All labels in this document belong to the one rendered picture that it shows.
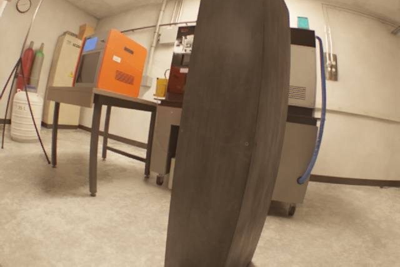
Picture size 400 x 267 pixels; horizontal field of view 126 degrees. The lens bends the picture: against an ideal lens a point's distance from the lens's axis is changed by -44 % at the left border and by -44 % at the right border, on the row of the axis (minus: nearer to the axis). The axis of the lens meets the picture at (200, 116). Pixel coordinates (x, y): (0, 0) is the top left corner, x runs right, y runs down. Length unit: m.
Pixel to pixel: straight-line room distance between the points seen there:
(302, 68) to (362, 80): 1.71
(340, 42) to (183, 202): 2.90
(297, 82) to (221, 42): 0.94
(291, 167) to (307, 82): 0.62
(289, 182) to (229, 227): 0.88
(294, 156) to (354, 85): 1.86
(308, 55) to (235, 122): 1.12
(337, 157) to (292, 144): 1.53
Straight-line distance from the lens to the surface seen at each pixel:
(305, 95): 1.38
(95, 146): 1.21
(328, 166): 2.69
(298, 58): 1.45
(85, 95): 1.17
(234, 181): 0.45
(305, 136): 1.29
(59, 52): 4.11
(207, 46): 0.55
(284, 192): 1.34
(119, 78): 1.33
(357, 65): 3.02
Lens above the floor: 0.61
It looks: 1 degrees up
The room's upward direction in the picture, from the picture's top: 8 degrees clockwise
